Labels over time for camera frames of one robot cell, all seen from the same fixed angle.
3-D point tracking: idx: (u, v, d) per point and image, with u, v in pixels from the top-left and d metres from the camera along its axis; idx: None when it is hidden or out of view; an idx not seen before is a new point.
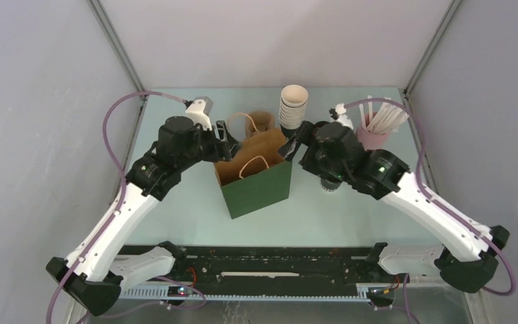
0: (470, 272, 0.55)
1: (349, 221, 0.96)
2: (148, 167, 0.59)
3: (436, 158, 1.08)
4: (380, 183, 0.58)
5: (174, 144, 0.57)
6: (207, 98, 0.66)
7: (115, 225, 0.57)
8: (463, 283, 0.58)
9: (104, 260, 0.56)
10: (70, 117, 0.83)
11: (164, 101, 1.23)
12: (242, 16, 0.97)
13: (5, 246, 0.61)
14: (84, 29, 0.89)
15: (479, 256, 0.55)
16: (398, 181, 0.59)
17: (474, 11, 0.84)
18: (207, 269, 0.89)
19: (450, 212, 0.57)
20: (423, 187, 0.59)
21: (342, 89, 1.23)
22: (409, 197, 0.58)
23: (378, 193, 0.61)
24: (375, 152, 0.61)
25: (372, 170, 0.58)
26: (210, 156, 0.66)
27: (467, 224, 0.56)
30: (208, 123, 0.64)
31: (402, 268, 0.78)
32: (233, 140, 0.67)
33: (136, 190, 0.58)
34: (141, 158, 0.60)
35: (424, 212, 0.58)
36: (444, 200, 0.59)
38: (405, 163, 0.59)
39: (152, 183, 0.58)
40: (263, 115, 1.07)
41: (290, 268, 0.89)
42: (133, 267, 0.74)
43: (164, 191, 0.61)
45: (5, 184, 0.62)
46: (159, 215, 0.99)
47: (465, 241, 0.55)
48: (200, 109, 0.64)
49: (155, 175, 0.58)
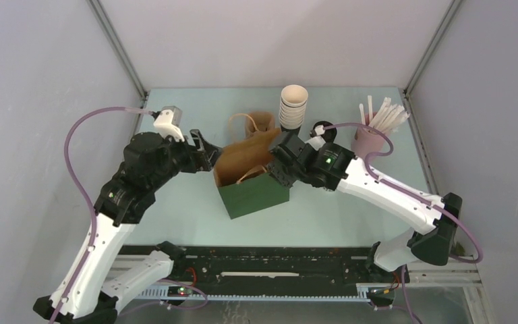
0: (432, 243, 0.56)
1: (350, 222, 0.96)
2: (115, 193, 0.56)
3: (436, 158, 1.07)
4: (330, 175, 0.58)
5: (141, 163, 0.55)
6: (177, 108, 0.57)
7: (92, 260, 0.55)
8: (429, 256, 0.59)
9: (89, 294, 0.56)
10: (70, 117, 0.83)
11: (164, 101, 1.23)
12: (241, 16, 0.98)
13: (5, 245, 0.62)
14: (84, 29, 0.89)
15: (433, 225, 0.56)
16: (346, 169, 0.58)
17: (473, 11, 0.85)
18: (207, 269, 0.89)
19: (400, 188, 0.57)
20: (371, 169, 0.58)
21: (342, 89, 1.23)
22: (359, 181, 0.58)
23: (333, 185, 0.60)
24: (323, 146, 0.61)
25: (320, 165, 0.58)
26: (187, 167, 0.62)
27: (417, 196, 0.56)
30: (179, 134, 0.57)
31: (394, 261, 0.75)
32: (211, 147, 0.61)
33: (107, 219, 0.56)
34: (110, 183, 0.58)
35: (374, 192, 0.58)
36: (390, 177, 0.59)
38: (351, 150, 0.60)
39: (123, 210, 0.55)
40: (264, 115, 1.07)
41: (290, 268, 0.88)
42: (128, 279, 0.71)
43: (137, 214, 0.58)
45: (7, 183, 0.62)
46: (158, 215, 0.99)
47: (418, 212, 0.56)
48: (168, 121, 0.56)
49: (125, 200, 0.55)
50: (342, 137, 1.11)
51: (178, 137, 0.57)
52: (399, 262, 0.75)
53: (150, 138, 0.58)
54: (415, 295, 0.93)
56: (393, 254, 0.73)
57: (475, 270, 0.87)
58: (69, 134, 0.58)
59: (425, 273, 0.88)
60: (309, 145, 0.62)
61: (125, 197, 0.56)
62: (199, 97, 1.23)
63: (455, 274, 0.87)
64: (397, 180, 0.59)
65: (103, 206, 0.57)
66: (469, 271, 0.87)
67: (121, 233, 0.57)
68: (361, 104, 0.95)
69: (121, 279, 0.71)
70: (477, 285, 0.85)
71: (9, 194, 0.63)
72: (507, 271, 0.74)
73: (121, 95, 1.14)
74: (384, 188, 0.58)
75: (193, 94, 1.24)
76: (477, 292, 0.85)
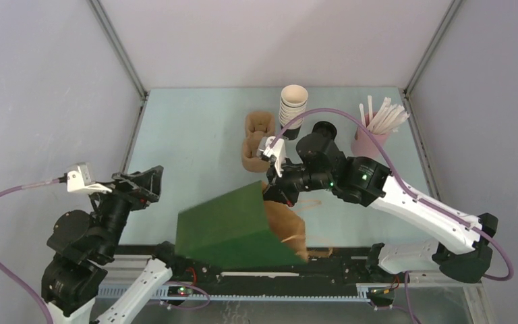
0: (467, 262, 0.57)
1: (349, 223, 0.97)
2: (54, 286, 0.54)
3: (436, 158, 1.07)
4: (365, 192, 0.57)
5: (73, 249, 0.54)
6: (81, 164, 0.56)
7: None
8: (463, 274, 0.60)
9: None
10: (70, 117, 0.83)
11: (164, 101, 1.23)
12: (241, 17, 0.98)
13: (3, 244, 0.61)
14: (84, 28, 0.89)
15: (472, 246, 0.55)
16: (382, 186, 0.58)
17: (473, 11, 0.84)
18: (206, 269, 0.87)
19: (438, 208, 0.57)
20: (409, 188, 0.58)
21: (343, 89, 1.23)
22: (396, 199, 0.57)
23: (364, 200, 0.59)
24: (357, 160, 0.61)
25: (357, 179, 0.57)
26: (133, 206, 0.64)
27: (456, 217, 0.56)
30: (100, 187, 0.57)
31: (400, 264, 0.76)
32: (146, 176, 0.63)
33: (58, 310, 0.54)
34: (49, 272, 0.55)
35: (411, 212, 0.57)
36: (428, 196, 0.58)
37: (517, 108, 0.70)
38: (386, 166, 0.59)
39: (69, 299, 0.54)
40: (264, 115, 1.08)
41: (290, 268, 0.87)
42: (125, 306, 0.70)
43: (90, 291, 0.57)
45: (6, 182, 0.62)
46: (158, 216, 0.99)
47: (458, 233, 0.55)
48: (80, 183, 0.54)
49: (65, 291, 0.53)
50: (341, 137, 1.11)
51: (103, 190, 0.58)
52: (407, 266, 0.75)
53: (75, 219, 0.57)
54: (415, 295, 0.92)
56: (407, 262, 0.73)
57: None
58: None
59: (425, 273, 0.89)
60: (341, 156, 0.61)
61: (67, 283, 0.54)
62: (199, 97, 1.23)
63: None
64: (436, 200, 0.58)
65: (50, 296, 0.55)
66: None
67: (79, 314, 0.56)
68: (361, 105, 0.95)
69: (117, 304, 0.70)
70: (477, 285, 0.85)
71: (9, 194, 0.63)
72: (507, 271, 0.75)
73: (121, 95, 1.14)
74: (421, 207, 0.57)
75: (193, 94, 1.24)
76: (477, 292, 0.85)
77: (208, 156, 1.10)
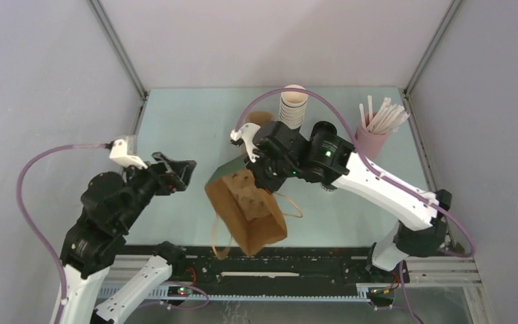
0: (423, 238, 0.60)
1: (349, 223, 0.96)
2: (77, 245, 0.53)
3: (436, 158, 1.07)
4: (329, 169, 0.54)
5: (103, 209, 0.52)
6: (129, 135, 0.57)
7: (69, 309, 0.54)
8: (417, 250, 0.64)
9: None
10: (70, 117, 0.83)
11: (164, 101, 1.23)
12: (241, 16, 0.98)
13: (3, 245, 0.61)
14: (84, 28, 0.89)
15: (429, 223, 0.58)
16: (347, 164, 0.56)
17: (473, 11, 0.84)
18: (206, 269, 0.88)
19: (400, 186, 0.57)
20: (371, 165, 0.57)
21: (343, 89, 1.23)
22: (359, 178, 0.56)
23: (328, 179, 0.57)
24: (318, 138, 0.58)
25: (320, 156, 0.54)
26: (160, 190, 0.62)
27: (416, 194, 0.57)
30: (139, 161, 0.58)
31: (390, 259, 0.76)
32: (182, 164, 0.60)
33: (75, 272, 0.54)
34: (75, 230, 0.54)
35: (375, 190, 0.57)
36: (390, 173, 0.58)
37: (517, 107, 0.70)
38: (350, 142, 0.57)
39: (88, 262, 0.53)
40: (262, 115, 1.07)
41: (290, 268, 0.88)
42: (125, 297, 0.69)
43: (106, 260, 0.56)
45: (7, 182, 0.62)
46: (158, 216, 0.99)
47: (417, 211, 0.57)
48: (123, 152, 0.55)
49: (88, 251, 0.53)
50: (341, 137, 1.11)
51: (140, 165, 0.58)
52: (394, 258, 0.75)
53: (109, 180, 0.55)
54: (415, 295, 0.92)
56: (387, 252, 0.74)
57: (475, 270, 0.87)
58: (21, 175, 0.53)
59: (425, 273, 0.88)
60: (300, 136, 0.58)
61: (90, 246, 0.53)
62: (199, 98, 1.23)
63: (455, 273, 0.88)
64: (396, 177, 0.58)
65: (69, 258, 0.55)
66: (469, 271, 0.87)
67: (94, 279, 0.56)
68: (361, 104, 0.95)
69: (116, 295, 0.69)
70: (477, 285, 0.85)
71: (9, 194, 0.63)
72: (508, 271, 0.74)
73: (121, 95, 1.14)
74: (386, 186, 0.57)
75: (192, 94, 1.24)
76: (477, 292, 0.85)
77: (208, 156, 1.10)
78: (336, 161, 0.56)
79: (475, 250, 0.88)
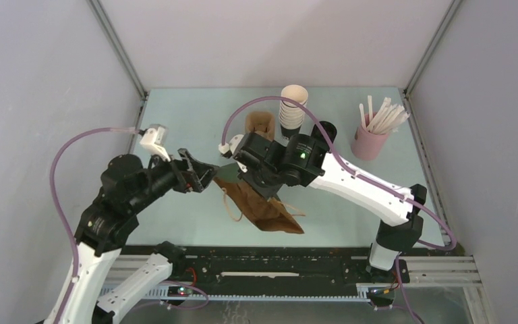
0: (403, 234, 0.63)
1: (349, 223, 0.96)
2: (94, 222, 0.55)
3: (436, 158, 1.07)
4: (304, 171, 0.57)
5: (121, 190, 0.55)
6: (162, 126, 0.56)
7: (79, 289, 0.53)
8: (398, 246, 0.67)
9: (81, 319, 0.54)
10: (70, 117, 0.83)
11: (164, 101, 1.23)
12: (241, 16, 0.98)
13: (3, 244, 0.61)
14: (84, 29, 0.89)
15: (407, 218, 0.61)
16: (322, 165, 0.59)
17: (473, 11, 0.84)
18: (207, 269, 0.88)
19: (374, 183, 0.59)
20: (347, 165, 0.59)
21: (343, 89, 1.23)
22: (336, 178, 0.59)
23: (306, 180, 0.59)
24: (292, 142, 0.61)
25: (293, 159, 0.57)
26: (177, 186, 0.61)
27: (391, 190, 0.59)
30: (164, 152, 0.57)
31: (386, 257, 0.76)
32: (206, 167, 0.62)
33: (88, 250, 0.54)
34: (90, 209, 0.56)
35: (351, 188, 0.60)
36: (366, 171, 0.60)
37: (517, 107, 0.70)
38: (324, 144, 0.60)
39: (103, 241, 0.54)
40: (264, 115, 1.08)
41: (290, 268, 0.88)
42: (126, 291, 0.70)
43: (119, 241, 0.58)
45: (7, 183, 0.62)
46: (158, 216, 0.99)
47: (393, 207, 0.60)
48: (152, 140, 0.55)
49: (104, 229, 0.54)
50: (341, 137, 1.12)
51: (164, 156, 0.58)
52: (390, 256, 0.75)
53: (129, 163, 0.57)
54: (415, 295, 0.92)
56: (379, 250, 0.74)
57: (475, 270, 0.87)
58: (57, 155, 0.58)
59: (425, 273, 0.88)
60: (275, 143, 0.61)
61: (106, 225, 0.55)
62: (199, 98, 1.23)
63: (455, 274, 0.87)
64: (371, 174, 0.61)
65: (83, 235, 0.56)
66: (469, 271, 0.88)
67: (106, 260, 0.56)
68: (361, 105, 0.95)
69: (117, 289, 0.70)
70: (477, 285, 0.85)
71: (9, 196, 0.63)
72: (507, 271, 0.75)
73: (122, 95, 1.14)
74: (361, 184, 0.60)
75: (192, 94, 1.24)
76: (477, 292, 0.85)
77: (208, 156, 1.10)
78: (311, 163, 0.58)
79: (475, 250, 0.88)
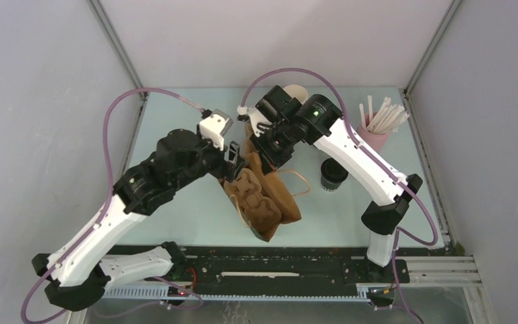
0: (385, 214, 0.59)
1: (349, 223, 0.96)
2: (135, 180, 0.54)
3: (436, 158, 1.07)
4: (313, 127, 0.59)
5: (170, 158, 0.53)
6: (230, 118, 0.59)
7: (94, 238, 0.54)
8: (380, 227, 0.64)
9: (81, 268, 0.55)
10: (70, 117, 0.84)
11: (164, 101, 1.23)
12: (241, 16, 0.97)
13: (2, 246, 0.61)
14: (83, 28, 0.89)
15: (393, 199, 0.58)
16: (330, 127, 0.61)
17: (473, 11, 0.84)
18: (207, 269, 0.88)
19: (373, 158, 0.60)
20: (353, 134, 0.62)
21: (342, 89, 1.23)
22: (339, 142, 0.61)
23: (311, 138, 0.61)
24: (310, 100, 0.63)
25: (306, 114, 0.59)
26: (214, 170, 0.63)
27: (386, 169, 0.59)
30: (219, 142, 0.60)
31: (380, 252, 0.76)
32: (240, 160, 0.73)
33: (120, 204, 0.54)
34: (136, 169, 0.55)
35: (350, 156, 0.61)
36: (370, 147, 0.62)
37: None
38: (339, 109, 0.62)
39: (135, 201, 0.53)
40: None
41: (290, 268, 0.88)
42: (127, 266, 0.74)
43: (150, 207, 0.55)
45: (6, 181, 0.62)
46: (158, 217, 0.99)
47: (384, 185, 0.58)
48: (215, 127, 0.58)
49: (141, 192, 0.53)
50: None
51: (219, 145, 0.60)
52: (381, 250, 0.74)
53: (184, 139, 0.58)
54: (415, 295, 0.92)
56: (376, 243, 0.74)
57: (475, 270, 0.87)
58: (111, 107, 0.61)
59: (425, 273, 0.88)
60: (295, 100, 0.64)
61: (144, 188, 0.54)
62: (199, 98, 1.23)
63: (455, 274, 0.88)
64: (374, 151, 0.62)
65: (121, 190, 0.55)
66: (469, 271, 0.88)
67: (129, 221, 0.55)
68: (361, 105, 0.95)
69: (120, 262, 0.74)
70: (477, 285, 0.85)
71: (7, 197, 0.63)
72: (507, 271, 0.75)
73: (121, 96, 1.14)
74: (361, 155, 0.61)
75: (192, 94, 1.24)
76: (477, 292, 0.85)
77: None
78: (322, 123, 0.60)
79: (475, 250, 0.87)
